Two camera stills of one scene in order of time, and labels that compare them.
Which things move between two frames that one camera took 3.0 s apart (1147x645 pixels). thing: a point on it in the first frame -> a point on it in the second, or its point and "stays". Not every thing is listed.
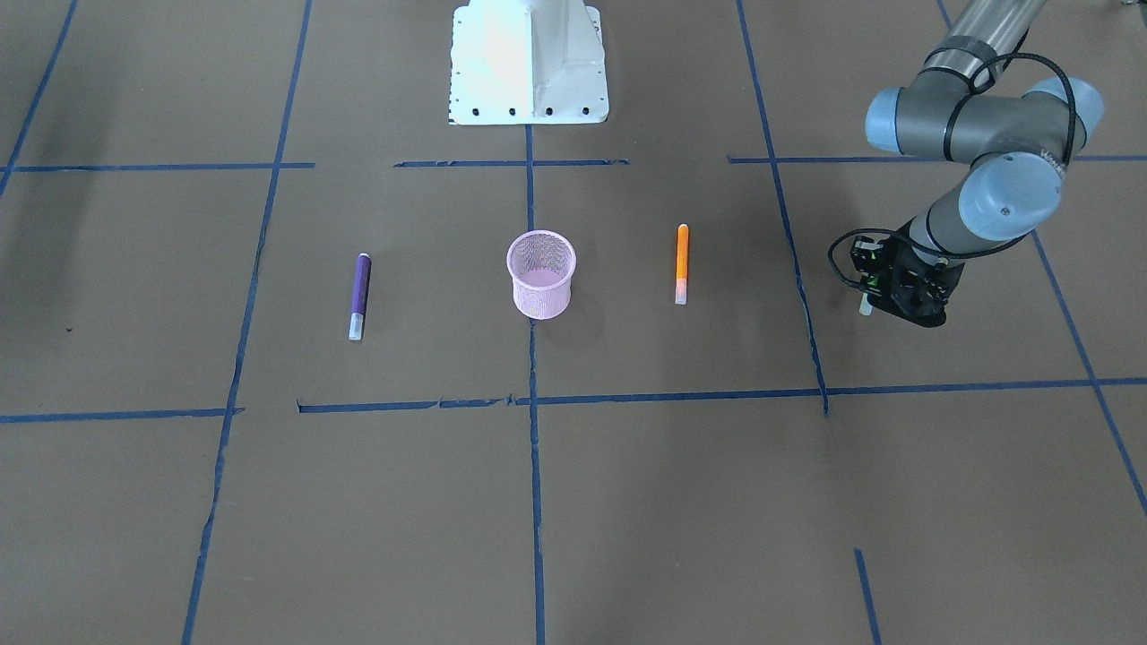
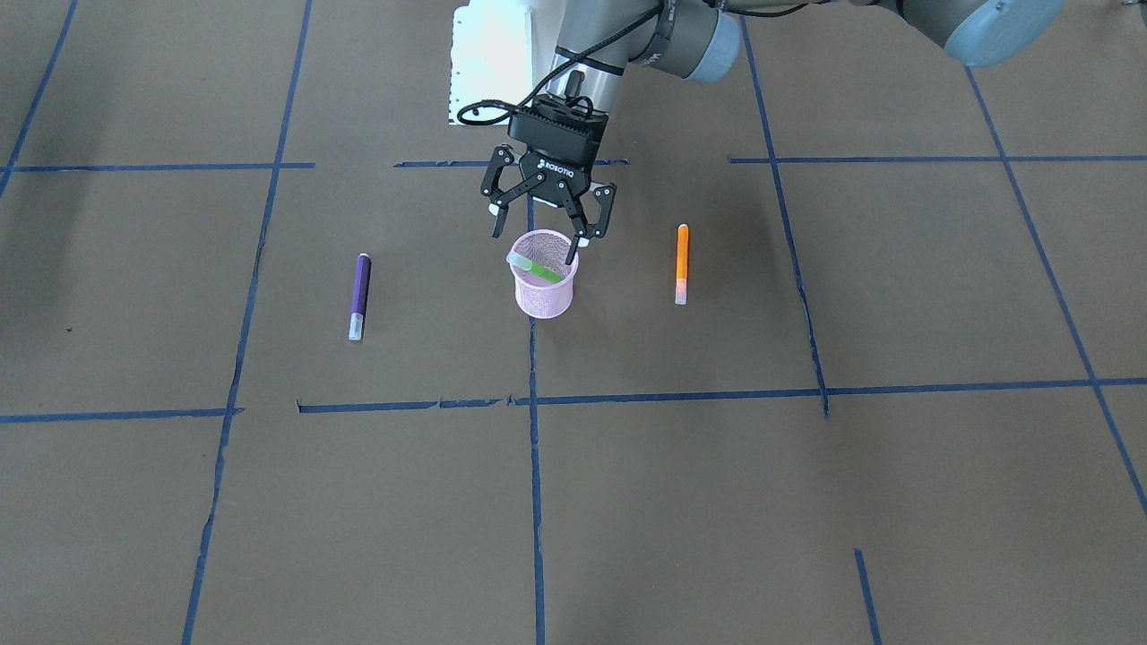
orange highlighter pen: [681, 297] stays
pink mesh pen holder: [540, 262] stays
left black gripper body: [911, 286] -> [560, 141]
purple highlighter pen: [356, 322] stays
